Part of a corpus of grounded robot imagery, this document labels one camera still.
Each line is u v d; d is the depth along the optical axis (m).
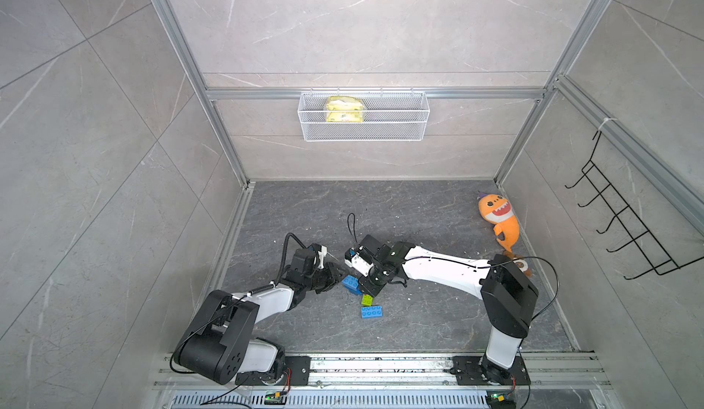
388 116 1.00
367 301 0.85
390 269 0.61
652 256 0.62
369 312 0.82
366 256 0.69
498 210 1.01
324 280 0.78
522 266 0.92
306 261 0.71
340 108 0.88
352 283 0.84
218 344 0.42
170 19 0.74
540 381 0.72
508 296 0.46
